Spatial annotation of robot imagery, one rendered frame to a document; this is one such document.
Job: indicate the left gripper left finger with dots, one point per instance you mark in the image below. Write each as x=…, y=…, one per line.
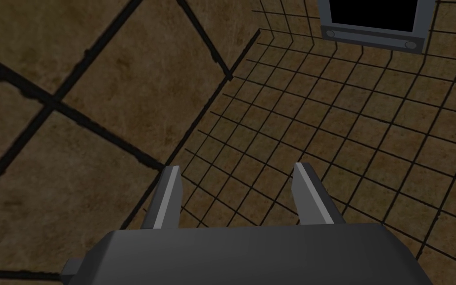
x=167, y=202

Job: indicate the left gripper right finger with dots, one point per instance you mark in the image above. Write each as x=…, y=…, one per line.
x=314, y=198

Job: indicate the grey framed black window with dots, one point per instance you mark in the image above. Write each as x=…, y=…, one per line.
x=374, y=23

